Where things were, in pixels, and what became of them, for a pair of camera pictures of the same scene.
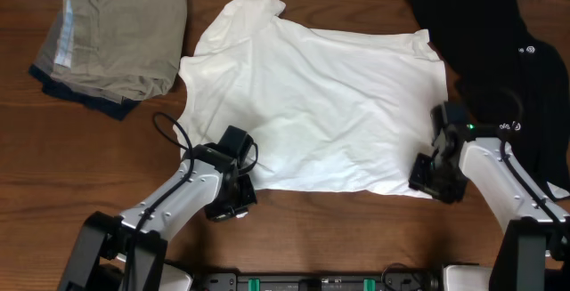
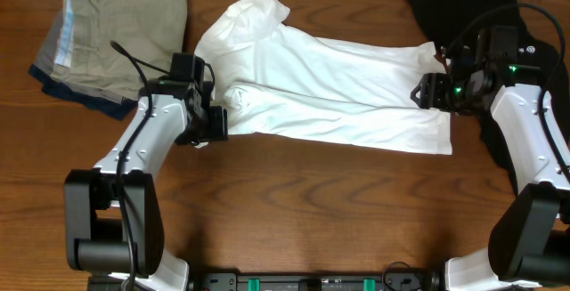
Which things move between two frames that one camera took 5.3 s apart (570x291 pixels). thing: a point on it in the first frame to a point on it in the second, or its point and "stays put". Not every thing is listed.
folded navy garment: [116, 109] stays put
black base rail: [393, 280] stays put
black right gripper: [417, 180] to [432, 87]
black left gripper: [221, 215] to [220, 127]
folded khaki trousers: [116, 43] stays put
